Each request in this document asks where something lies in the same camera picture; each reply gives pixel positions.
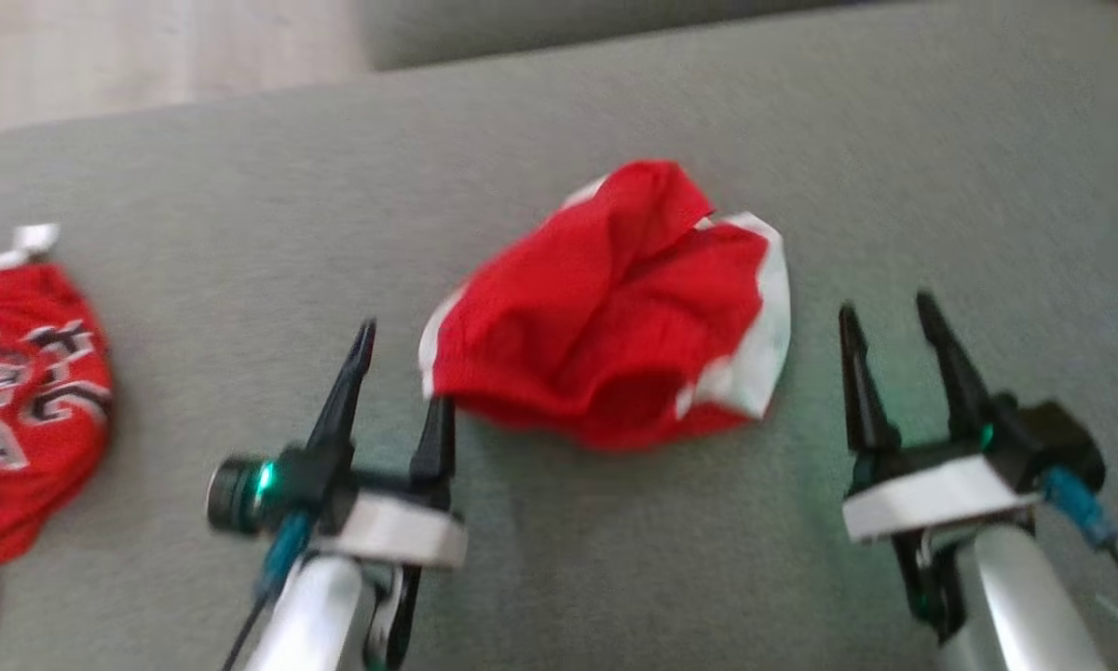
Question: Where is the red jersey with lettering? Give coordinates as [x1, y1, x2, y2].
[0, 222, 116, 637]

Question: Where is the right blue cable connector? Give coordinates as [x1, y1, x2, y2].
[1042, 466, 1118, 550]

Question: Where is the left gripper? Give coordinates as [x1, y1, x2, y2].
[278, 320, 470, 570]

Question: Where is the plain red garment white trim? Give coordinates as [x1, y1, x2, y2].
[417, 158, 793, 454]

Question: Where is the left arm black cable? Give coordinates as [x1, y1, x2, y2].
[222, 595, 271, 671]

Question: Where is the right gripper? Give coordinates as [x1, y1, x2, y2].
[838, 292, 1042, 544]

